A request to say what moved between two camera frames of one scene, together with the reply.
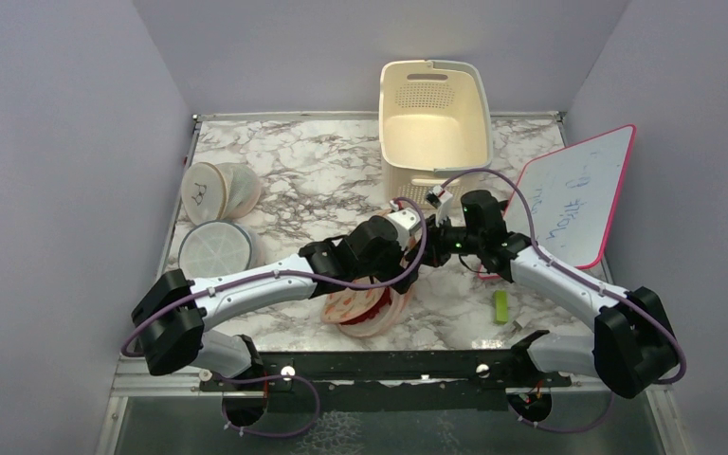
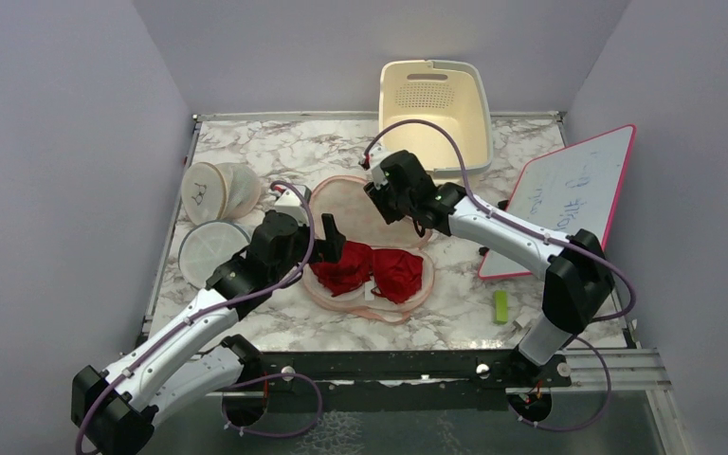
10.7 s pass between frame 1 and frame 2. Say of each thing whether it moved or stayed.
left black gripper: moved
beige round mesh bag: stayed
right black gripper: moved
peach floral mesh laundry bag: moved
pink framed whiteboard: stayed
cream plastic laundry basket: stayed
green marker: stayed
